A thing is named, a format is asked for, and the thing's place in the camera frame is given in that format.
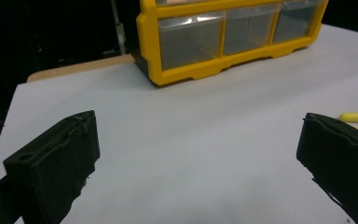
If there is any light wooden table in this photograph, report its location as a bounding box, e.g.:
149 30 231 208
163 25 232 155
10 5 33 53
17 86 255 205
27 53 135 83

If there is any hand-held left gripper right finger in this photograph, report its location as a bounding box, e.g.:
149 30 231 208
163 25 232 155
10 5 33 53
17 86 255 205
296 112 358 224

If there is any clear plastic drawer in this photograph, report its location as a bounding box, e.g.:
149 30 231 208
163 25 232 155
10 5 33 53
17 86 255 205
158 12 226 71

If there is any yellow drawer organizer cabinet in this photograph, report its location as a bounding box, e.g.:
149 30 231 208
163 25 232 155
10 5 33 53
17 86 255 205
130 0 330 87

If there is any grey metal pole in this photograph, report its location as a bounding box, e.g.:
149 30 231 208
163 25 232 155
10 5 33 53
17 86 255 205
110 0 128 56

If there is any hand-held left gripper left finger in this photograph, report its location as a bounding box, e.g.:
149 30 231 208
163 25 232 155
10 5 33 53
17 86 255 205
3 109 102 224

